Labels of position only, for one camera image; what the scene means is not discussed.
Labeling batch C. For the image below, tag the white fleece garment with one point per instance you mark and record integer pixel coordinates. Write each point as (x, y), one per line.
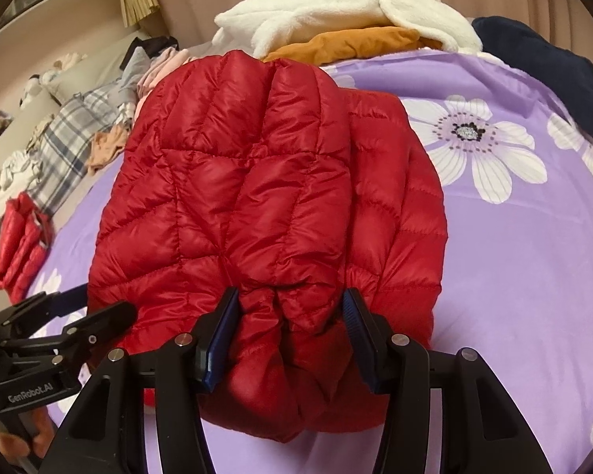
(316, 10)

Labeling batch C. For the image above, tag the plush toys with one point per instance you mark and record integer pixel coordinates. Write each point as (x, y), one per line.
(54, 76)

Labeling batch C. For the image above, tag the small folded red jacket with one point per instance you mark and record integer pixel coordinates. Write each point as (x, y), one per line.
(22, 252)

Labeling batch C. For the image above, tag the pink garment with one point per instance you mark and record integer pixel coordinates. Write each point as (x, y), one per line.
(165, 69)

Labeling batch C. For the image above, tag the navy garment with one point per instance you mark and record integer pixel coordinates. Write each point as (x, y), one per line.
(553, 69)

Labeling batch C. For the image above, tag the person's left hand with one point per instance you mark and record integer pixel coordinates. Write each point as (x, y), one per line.
(5, 434)

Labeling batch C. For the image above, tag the tan cloth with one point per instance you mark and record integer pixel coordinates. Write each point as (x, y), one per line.
(106, 148)

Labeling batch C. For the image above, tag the red down jacket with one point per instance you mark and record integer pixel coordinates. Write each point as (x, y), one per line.
(257, 182)

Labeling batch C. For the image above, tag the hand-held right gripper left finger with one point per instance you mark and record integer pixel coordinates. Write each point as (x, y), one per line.
(222, 335)

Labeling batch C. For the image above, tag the plaid cloth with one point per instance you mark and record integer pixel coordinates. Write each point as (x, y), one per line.
(74, 128)

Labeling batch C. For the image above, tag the purple floral bedsheet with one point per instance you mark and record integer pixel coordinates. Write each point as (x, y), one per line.
(514, 266)

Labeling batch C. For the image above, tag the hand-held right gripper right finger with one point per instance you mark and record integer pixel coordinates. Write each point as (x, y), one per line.
(360, 340)

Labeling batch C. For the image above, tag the beige sofa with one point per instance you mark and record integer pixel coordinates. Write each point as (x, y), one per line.
(94, 69)

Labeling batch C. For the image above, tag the light blue shirt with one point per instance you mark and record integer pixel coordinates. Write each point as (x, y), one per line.
(131, 74)

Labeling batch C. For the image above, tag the white cloth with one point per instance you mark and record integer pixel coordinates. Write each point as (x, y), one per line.
(12, 182)

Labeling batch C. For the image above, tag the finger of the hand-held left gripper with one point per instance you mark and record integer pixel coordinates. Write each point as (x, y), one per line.
(54, 301)
(104, 321)

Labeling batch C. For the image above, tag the orange garment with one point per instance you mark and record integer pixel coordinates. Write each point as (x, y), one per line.
(351, 42)

